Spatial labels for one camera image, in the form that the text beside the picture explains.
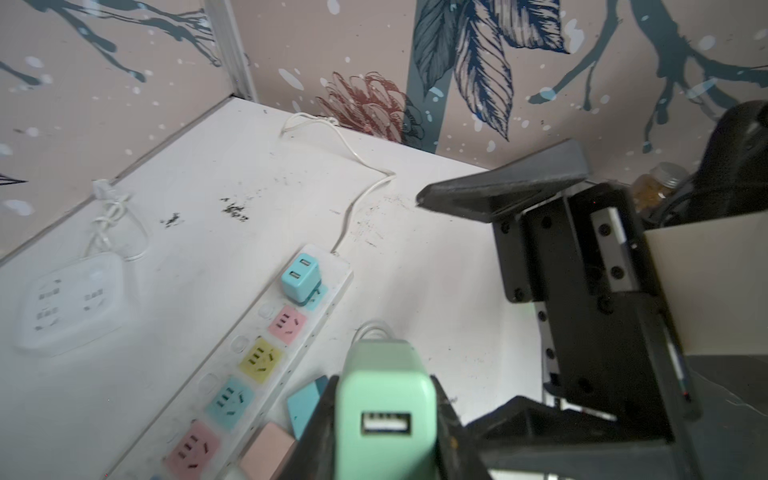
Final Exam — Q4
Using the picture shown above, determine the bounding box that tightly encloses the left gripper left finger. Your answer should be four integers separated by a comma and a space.
278, 375, 338, 479

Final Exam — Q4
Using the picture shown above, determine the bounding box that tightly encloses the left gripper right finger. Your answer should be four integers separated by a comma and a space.
431, 376, 492, 480

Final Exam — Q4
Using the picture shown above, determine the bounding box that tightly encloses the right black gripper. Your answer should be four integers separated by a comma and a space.
416, 139, 702, 479

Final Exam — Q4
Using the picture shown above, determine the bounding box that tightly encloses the green plug adapter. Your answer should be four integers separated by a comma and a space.
334, 339, 437, 479

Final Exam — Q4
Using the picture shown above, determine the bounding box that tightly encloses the white colourful power strip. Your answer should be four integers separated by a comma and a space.
106, 244, 354, 479

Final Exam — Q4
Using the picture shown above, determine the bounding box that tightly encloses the teal plug adapter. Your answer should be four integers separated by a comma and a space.
286, 375, 329, 440
280, 253, 322, 305

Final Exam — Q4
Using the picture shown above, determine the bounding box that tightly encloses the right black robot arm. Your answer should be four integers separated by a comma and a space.
416, 101, 767, 479

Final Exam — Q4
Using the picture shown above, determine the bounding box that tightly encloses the pink plug adapter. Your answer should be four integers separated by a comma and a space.
239, 422, 296, 480

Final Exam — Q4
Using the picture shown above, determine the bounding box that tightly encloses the glass jar with lid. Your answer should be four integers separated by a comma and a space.
630, 162, 691, 213

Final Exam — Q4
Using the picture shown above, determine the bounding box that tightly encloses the small white power strip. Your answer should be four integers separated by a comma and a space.
16, 253, 132, 357

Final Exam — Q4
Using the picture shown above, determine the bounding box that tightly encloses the white power strip cord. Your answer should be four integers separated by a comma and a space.
279, 111, 398, 256

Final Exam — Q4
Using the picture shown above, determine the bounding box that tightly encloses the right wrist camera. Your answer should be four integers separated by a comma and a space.
645, 211, 767, 356

